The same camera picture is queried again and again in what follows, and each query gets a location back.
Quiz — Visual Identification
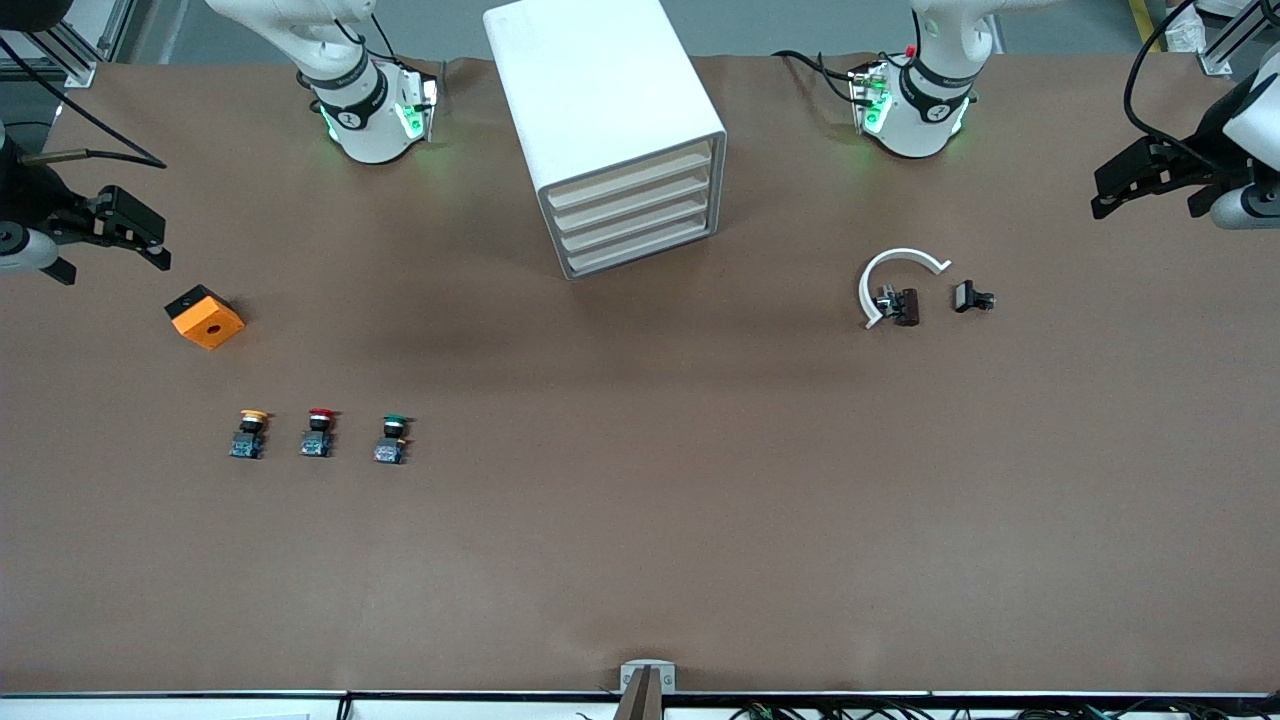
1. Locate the black cable bundle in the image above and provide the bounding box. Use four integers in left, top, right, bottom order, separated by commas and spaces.
728, 700, 1136, 720

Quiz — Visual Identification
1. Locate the white drawer cabinet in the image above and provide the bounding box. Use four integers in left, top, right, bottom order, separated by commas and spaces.
483, 0, 728, 281

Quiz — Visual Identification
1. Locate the yellow push button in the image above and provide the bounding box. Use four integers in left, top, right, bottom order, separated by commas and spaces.
228, 408, 271, 461

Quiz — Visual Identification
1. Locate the brown block with metal clip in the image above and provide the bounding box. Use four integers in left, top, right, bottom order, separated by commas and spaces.
877, 286, 922, 328

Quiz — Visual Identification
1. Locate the orange cube with hole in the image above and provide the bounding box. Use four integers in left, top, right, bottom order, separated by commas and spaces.
164, 285, 246, 351

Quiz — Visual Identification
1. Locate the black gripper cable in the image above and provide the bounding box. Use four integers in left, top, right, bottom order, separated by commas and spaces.
0, 33, 168, 171
1122, 0, 1217, 173

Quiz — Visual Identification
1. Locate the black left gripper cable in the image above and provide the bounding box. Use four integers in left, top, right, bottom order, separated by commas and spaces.
1122, 0, 1217, 173

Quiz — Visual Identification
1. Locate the brown paper table cover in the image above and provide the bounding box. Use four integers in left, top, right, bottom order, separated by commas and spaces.
0, 52, 1280, 698

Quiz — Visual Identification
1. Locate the green push button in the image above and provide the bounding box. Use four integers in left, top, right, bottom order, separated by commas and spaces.
373, 414, 415, 466

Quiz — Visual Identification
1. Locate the white table edge rail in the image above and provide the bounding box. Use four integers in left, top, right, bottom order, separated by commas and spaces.
0, 690, 1280, 720

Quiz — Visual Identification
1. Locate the grey metal bracket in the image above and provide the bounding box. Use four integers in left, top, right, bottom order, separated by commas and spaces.
619, 659, 678, 720

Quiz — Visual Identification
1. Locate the red push button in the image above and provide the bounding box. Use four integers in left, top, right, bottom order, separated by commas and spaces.
299, 407, 342, 459

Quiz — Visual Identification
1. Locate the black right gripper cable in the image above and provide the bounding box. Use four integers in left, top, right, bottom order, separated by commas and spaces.
0, 33, 168, 171

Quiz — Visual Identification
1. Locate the white curved plastic ring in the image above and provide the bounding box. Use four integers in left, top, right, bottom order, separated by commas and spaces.
858, 248, 953, 331

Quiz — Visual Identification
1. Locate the black arm base cable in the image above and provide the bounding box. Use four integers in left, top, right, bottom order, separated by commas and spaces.
772, 48, 873, 107

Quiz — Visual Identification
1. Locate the aluminium frame profile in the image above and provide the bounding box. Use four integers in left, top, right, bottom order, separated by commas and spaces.
1195, 0, 1264, 77
20, 0, 133, 90

